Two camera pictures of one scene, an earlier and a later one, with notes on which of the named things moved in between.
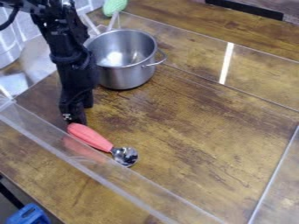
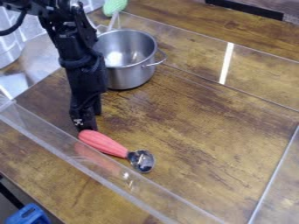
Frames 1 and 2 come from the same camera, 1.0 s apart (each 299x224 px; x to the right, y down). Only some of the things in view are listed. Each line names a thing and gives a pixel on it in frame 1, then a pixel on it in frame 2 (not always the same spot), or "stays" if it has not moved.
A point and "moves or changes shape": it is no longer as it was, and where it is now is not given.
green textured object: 113,6 stays
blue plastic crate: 29,214 stays
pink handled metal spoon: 125,156 moves or changes shape
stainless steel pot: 125,55 stays
